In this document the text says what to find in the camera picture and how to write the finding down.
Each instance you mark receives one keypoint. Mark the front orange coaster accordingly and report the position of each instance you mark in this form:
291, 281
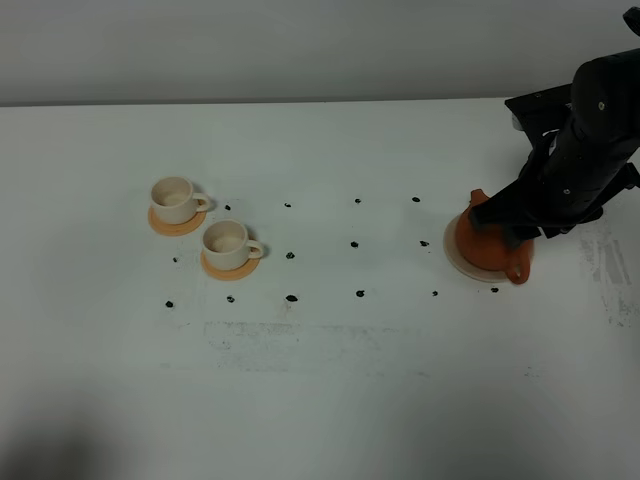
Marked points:
228, 275

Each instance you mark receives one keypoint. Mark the rear white teacup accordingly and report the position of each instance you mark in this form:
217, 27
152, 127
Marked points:
175, 201

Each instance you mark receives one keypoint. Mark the orange coaster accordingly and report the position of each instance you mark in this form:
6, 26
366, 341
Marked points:
174, 230
228, 275

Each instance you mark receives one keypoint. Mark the rear orange coaster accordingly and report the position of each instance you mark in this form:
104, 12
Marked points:
174, 230

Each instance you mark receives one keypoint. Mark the front white teacup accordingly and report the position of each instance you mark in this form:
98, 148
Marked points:
227, 245

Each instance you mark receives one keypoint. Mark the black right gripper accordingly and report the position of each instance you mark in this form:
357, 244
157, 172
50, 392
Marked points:
564, 181

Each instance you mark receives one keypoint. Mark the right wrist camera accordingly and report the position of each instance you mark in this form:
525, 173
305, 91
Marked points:
540, 112

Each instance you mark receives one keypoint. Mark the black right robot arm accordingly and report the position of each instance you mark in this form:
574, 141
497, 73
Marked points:
605, 105

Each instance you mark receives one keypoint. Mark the brown clay teapot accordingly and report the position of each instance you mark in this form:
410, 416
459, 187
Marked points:
486, 248

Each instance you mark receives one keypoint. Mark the white teacup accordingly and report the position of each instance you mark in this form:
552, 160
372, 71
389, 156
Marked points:
175, 201
227, 245

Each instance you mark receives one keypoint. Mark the cream teapot saucer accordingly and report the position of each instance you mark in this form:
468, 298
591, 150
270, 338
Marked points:
465, 267

